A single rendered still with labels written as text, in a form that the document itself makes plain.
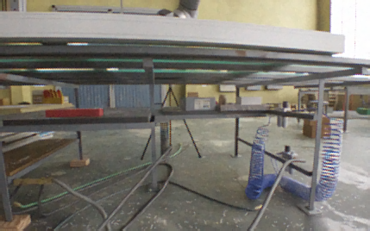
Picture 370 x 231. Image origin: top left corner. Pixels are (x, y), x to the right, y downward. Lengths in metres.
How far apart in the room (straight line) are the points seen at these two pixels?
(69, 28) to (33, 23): 0.10
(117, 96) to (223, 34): 6.69
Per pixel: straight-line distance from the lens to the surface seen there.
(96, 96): 7.40
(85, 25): 0.63
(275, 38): 0.73
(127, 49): 0.62
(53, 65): 0.97
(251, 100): 1.50
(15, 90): 8.29
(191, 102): 1.36
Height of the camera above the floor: 0.69
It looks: 6 degrees down
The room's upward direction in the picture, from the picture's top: straight up
